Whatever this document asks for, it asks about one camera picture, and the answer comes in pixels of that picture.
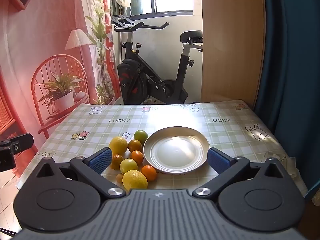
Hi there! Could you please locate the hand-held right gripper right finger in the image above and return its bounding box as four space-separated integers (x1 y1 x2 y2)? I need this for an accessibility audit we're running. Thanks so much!
192 147 285 200

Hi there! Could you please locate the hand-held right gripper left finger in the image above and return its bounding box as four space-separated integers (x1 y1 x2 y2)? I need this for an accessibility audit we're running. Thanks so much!
35 147 127 200

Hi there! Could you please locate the dull orange tangerine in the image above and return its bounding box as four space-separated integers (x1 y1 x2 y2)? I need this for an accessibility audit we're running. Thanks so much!
128 139 143 153
111 154 124 170

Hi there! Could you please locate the large yellow lemon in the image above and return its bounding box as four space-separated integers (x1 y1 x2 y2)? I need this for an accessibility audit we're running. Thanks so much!
109 136 128 154

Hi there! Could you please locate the yellow-green apple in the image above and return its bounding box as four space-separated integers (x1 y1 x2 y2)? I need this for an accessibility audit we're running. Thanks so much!
119 158 138 174

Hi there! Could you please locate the bright orange tangerine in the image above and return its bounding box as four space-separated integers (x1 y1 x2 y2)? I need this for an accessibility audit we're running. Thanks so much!
130 150 144 166
141 164 157 182

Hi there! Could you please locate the cream round plate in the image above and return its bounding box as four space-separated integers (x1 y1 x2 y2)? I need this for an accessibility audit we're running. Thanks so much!
143 126 210 175

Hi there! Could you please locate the green citrus fruit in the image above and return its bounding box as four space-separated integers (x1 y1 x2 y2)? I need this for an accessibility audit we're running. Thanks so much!
134 129 149 143

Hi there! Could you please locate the green checked tablecloth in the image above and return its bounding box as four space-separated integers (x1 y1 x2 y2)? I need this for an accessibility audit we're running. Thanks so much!
16 99 308 198

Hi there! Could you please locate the clear plastic bag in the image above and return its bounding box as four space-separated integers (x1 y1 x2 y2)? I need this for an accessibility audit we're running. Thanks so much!
264 151 300 178

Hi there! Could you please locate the black exercise bike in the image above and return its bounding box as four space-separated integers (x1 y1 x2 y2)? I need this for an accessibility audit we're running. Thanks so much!
111 15 203 105

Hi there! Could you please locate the wooden board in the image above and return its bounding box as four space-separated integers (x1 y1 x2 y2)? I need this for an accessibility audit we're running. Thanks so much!
200 0 266 108

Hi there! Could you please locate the dark teal curtain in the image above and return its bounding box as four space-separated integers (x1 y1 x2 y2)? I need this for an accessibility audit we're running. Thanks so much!
254 0 320 200

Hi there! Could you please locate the white round cap on stand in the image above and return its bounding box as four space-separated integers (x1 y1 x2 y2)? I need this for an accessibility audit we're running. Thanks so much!
116 0 131 15

